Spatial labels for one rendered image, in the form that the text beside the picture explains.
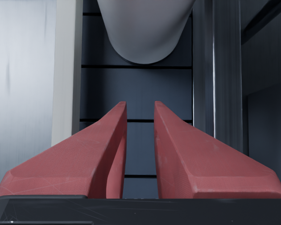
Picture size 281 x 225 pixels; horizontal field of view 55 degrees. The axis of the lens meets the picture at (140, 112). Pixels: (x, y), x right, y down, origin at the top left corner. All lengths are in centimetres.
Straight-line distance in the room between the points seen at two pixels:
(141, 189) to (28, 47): 16
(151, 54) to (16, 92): 14
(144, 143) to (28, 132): 11
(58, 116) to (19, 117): 10
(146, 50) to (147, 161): 8
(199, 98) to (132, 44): 7
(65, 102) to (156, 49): 6
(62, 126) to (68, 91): 2
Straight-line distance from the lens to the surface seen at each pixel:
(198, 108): 20
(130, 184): 19
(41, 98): 26
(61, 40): 17
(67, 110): 16
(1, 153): 27
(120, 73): 19
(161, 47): 16
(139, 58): 18
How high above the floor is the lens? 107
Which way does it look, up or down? 85 degrees down
